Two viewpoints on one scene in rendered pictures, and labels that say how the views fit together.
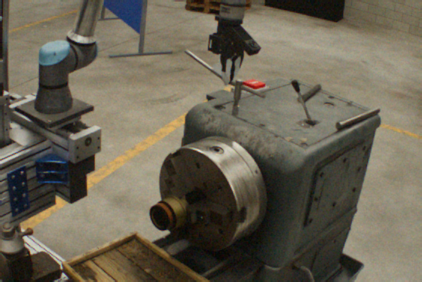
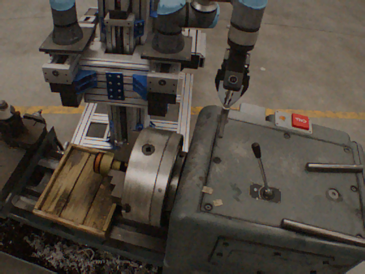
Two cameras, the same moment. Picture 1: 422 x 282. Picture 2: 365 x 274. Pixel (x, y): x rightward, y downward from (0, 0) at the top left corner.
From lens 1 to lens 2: 1.21 m
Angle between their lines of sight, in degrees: 49
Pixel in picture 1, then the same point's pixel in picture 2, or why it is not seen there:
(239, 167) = (145, 175)
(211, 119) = (201, 124)
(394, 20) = not seen: outside the picture
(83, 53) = (195, 16)
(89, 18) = not seen: outside the picture
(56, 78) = (161, 25)
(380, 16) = not seen: outside the picture
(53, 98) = (159, 40)
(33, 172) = (130, 80)
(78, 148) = (151, 83)
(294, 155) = (182, 207)
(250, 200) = (137, 205)
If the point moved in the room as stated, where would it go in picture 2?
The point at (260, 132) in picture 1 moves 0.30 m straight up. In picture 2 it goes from (201, 164) to (220, 77)
